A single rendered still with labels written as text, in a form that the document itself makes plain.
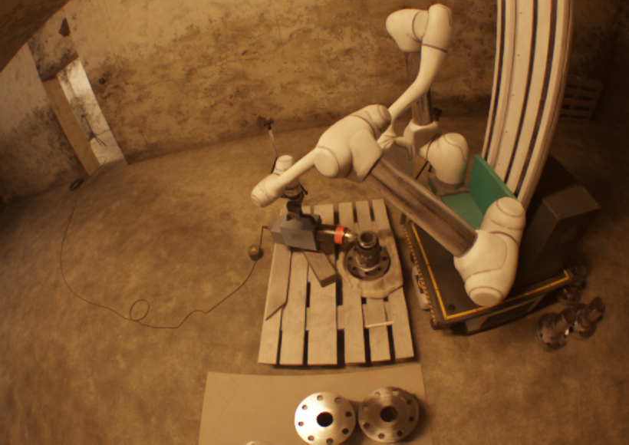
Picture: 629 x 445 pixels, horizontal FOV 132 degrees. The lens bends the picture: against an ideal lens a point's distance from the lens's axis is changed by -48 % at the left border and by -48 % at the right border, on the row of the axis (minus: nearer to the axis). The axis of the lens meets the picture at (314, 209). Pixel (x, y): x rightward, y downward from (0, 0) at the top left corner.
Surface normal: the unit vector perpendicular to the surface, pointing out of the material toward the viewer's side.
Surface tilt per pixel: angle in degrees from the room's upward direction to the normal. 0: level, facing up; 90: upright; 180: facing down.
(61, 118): 90
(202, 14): 90
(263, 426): 0
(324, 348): 0
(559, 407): 0
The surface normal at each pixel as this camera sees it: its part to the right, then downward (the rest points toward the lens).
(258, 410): -0.15, -0.73
